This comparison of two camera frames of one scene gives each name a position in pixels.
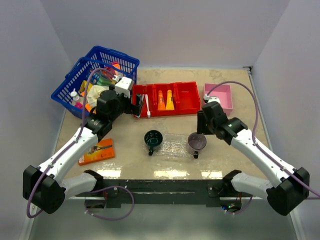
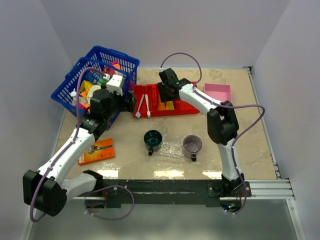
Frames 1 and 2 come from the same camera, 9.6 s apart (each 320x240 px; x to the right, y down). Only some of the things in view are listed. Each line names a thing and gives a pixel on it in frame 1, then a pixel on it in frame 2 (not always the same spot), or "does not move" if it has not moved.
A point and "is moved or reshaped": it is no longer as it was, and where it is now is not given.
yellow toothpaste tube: x=170 y=105 does not move
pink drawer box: x=224 y=92 does not move
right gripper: x=200 y=128 → x=164 y=97
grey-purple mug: x=197 y=141 is moved or reshaped
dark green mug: x=153 y=138 does not move
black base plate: x=161 y=192 does not move
